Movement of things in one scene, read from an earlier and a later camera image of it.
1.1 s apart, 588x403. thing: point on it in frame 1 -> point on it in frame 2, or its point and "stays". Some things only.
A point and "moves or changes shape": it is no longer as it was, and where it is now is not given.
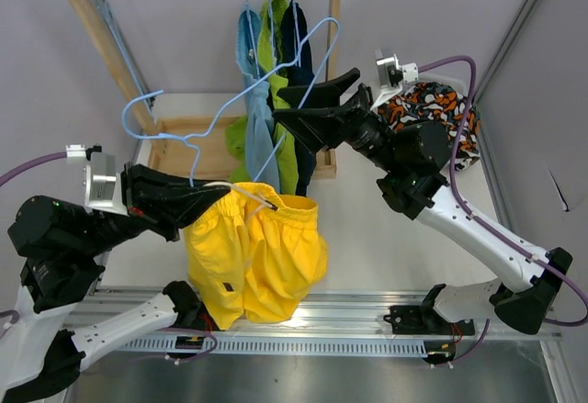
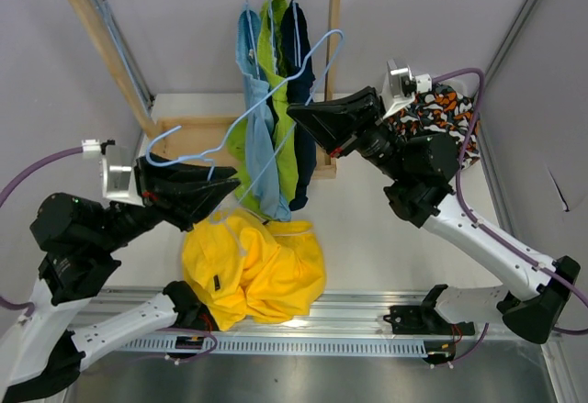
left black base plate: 193,315 stays
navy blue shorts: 299,71 stays
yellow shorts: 254,252 moves or changes shape
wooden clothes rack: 178,143 stays
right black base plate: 424,319 stays
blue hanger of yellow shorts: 193,137 moves or changes shape
